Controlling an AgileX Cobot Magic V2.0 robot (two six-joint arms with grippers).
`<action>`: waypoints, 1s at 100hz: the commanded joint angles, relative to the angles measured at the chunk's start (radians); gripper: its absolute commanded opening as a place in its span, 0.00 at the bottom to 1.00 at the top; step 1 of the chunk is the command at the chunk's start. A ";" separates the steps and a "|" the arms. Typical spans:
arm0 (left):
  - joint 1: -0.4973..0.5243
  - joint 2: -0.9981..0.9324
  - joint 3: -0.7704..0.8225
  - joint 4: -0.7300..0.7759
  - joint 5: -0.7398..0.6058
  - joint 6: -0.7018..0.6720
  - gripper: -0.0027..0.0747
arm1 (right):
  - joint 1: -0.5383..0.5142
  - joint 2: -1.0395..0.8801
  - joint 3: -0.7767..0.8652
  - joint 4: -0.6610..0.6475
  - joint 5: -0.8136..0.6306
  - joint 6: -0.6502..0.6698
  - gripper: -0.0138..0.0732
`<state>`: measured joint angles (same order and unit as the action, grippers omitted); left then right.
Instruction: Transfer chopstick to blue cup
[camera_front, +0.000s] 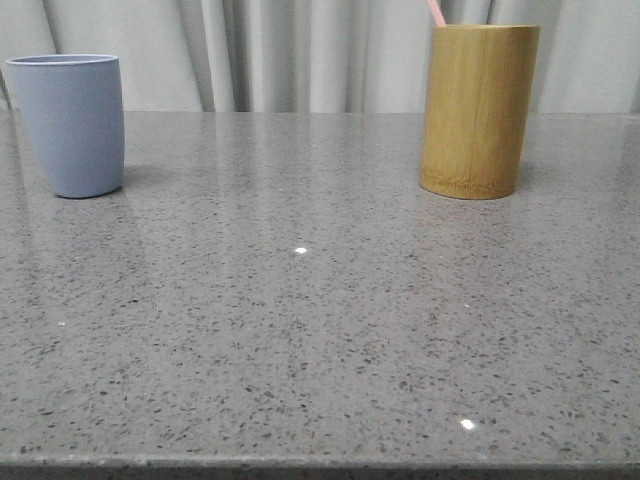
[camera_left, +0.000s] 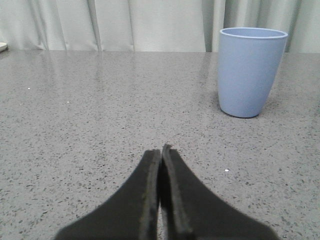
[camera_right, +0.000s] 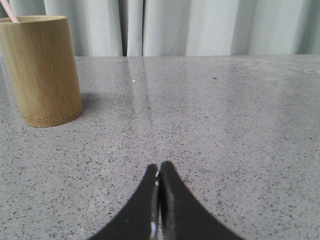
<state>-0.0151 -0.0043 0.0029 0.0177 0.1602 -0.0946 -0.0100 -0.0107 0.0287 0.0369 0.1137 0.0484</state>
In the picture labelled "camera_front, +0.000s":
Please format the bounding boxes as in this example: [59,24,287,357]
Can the bamboo wooden cup holder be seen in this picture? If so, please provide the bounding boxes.
[419,24,540,200]

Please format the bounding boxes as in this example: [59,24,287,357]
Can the white curtain backdrop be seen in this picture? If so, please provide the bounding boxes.
[1,1,639,113]

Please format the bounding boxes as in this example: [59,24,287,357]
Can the blue plastic cup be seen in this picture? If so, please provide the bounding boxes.
[6,54,125,199]

